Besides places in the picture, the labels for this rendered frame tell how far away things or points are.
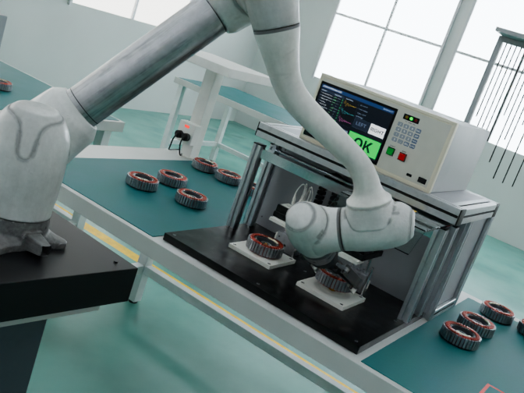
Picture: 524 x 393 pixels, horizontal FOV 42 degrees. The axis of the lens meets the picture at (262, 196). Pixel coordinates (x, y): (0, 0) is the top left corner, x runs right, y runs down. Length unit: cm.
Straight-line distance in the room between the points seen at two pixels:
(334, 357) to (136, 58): 82
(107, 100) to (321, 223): 55
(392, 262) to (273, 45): 90
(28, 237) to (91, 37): 606
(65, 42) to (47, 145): 585
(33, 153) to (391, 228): 76
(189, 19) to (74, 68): 583
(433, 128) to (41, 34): 549
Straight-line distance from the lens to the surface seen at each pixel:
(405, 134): 193
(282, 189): 223
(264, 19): 142
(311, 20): 934
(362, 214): 150
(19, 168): 137
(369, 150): 196
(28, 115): 138
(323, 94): 204
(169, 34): 155
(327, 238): 153
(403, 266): 207
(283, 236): 209
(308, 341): 166
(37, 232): 142
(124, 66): 155
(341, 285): 183
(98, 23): 741
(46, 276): 133
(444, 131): 189
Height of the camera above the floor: 139
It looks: 13 degrees down
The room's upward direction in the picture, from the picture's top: 19 degrees clockwise
